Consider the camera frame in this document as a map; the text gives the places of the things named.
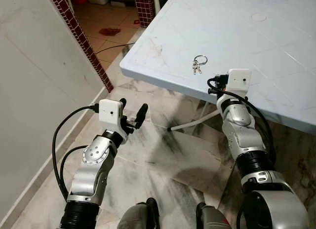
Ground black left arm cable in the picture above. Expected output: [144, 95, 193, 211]
[59, 145, 89, 200]

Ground black camera cable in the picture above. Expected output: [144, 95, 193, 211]
[52, 105, 100, 200]
[206, 75, 277, 165]

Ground black right camera cable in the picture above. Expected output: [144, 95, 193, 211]
[206, 75, 277, 165]

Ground white plastic table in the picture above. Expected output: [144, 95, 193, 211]
[120, 0, 316, 135]

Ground grey robot right leg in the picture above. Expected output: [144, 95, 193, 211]
[197, 203, 233, 229]

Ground grey robot left leg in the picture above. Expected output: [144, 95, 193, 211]
[118, 198, 159, 229]

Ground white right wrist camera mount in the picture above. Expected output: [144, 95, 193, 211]
[226, 69, 252, 99]

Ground red brick tile trim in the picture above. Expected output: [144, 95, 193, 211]
[47, 0, 114, 93]

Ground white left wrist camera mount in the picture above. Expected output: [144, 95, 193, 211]
[98, 99, 131, 141]

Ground red brick tile pillar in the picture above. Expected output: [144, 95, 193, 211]
[134, 0, 156, 28]

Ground black left camera cable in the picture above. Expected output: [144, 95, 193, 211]
[52, 105, 100, 200]

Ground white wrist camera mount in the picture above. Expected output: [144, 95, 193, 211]
[226, 69, 252, 99]
[98, 99, 131, 141]

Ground silver keys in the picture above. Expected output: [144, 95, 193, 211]
[192, 55, 208, 75]

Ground grey robot leg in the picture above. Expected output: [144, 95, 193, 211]
[197, 203, 233, 229]
[118, 198, 159, 229]

